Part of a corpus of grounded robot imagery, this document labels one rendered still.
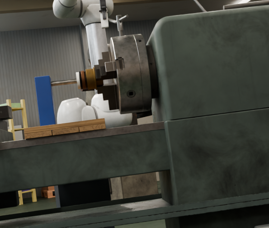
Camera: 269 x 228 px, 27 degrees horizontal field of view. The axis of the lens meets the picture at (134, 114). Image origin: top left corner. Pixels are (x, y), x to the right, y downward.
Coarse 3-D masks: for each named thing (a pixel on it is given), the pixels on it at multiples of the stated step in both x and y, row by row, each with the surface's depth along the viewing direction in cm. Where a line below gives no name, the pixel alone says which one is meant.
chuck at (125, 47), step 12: (120, 36) 227; (132, 36) 225; (120, 48) 218; (132, 48) 218; (132, 60) 216; (120, 72) 215; (132, 72) 215; (120, 84) 216; (132, 84) 216; (120, 96) 218; (120, 108) 223; (132, 108) 224
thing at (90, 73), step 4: (92, 68) 229; (80, 72) 227; (84, 72) 228; (88, 72) 226; (92, 72) 226; (80, 76) 226; (84, 76) 226; (88, 76) 226; (92, 76) 226; (80, 80) 226; (84, 80) 226; (88, 80) 226; (92, 80) 226; (100, 80) 227; (80, 84) 226; (84, 84) 226; (88, 84) 226; (92, 84) 226; (96, 84) 226; (100, 84) 229; (84, 88) 228; (88, 88) 228; (92, 88) 228; (96, 88) 228
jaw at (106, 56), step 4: (104, 52) 238; (108, 52) 238; (104, 56) 236; (108, 56) 236; (100, 60) 235; (104, 60) 235; (108, 60) 235; (112, 60) 234; (100, 64) 233; (104, 64) 233; (96, 68) 231
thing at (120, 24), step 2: (116, 16) 230; (118, 16) 229; (120, 16) 229; (118, 18) 229; (118, 20) 229; (118, 22) 229; (120, 22) 229; (122, 22) 230; (118, 24) 229; (120, 24) 229; (122, 24) 230; (118, 26) 229; (120, 26) 229; (122, 26) 230; (118, 28) 229; (120, 28) 229; (122, 28) 230; (118, 30) 230; (120, 30) 229; (122, 30) 230; (120, 32) 230; (122, 32) 230; (120, 34) 230; (122, 34) 230
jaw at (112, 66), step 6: (120, 60) 217; (102, 66) 222; (108, 66) 217; (114, 66) 217; (120, 66) 216; (96, 72) 224; (102, 72) 221; (108, 72) 218; (114, 72) 219; (96, 78) 224; (102, 78) 225; (108, 78) 226; (114, 78) 227
